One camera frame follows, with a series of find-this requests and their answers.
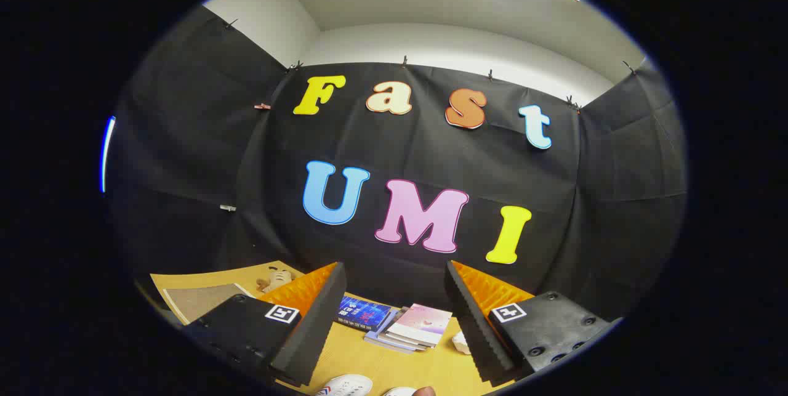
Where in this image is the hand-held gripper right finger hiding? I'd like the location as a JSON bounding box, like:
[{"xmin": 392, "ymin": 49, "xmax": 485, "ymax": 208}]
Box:
[{"xmin": 443, "ymin": 259, "xmax": 624, "ymax": 384}]

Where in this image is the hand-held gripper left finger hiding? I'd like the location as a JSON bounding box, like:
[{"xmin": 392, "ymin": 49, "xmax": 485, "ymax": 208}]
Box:
[{"xmin": 183, "ymin": 262, "xmax": 347, "ymax": 387}]

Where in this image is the beige storage box lid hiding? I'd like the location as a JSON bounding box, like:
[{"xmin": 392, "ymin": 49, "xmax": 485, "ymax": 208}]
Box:
[{"xmin": 161, "ymin": 283, "xmax": 254, "ymax": 326}]

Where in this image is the dark blue book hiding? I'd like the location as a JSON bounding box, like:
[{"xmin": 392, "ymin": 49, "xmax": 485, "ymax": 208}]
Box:
[{"xmin": 334, "ymin": 296, "xmax": 393, "ymax": 332}]

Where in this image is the pink cover book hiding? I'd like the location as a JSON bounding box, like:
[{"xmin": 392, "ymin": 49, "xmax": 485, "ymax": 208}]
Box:
[{"xmin": 387, "ymin": 304, "xmax": 454, "ymax": 347}]

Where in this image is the pale blue book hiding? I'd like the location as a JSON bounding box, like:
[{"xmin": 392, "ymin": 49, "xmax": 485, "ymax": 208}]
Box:
[{"xmin": 363, "ymin": 310, "xmax": 419, "ymax": 355}]

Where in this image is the tan plush dog toy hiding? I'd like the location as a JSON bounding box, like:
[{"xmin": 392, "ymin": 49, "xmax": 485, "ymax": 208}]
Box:
[{"xmin": 255, "ymin": 265, "xmax": 295, "ymax": 293}]

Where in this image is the black backdrop cloth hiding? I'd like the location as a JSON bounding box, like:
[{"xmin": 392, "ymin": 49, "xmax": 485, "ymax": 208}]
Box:
[{"xmin": 108, "ymin": 5, "xmax": 687, "ymax": 323}]

